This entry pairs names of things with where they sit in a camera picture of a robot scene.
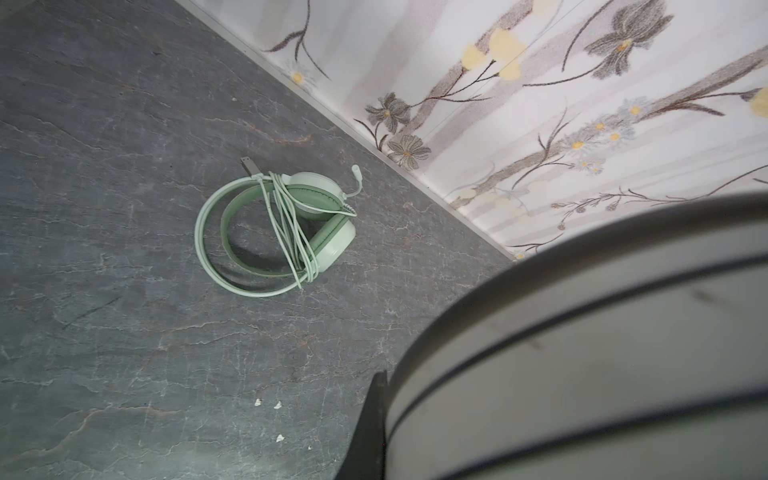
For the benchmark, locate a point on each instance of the white black headphones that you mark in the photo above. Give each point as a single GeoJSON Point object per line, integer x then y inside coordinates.
{"type": "Point", "coordinates": [635, 351]}

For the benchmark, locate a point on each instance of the mint green headphones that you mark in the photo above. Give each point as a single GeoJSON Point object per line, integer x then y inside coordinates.
{"type": "Point", "coordinates": [308, 213]}

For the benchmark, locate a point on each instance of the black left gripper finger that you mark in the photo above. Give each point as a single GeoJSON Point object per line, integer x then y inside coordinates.
{"type": "Point", "coordinates": [365, 458]}

